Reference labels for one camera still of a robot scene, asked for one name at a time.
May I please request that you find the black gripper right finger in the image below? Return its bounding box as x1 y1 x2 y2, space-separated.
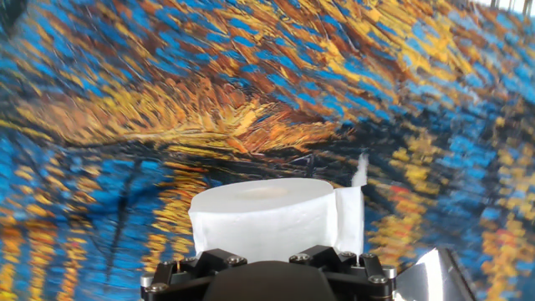
288 245 398 301

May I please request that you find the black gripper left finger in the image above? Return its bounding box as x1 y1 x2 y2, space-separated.
140 248 247 301

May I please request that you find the white toilet paper roll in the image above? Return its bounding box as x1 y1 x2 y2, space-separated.
187 152 369 264

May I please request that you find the green striped flat box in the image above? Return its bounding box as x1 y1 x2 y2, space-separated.
395 246 477 301

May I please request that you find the starry night painting tablecloth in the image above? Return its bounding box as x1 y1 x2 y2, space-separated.
0 0 535 301

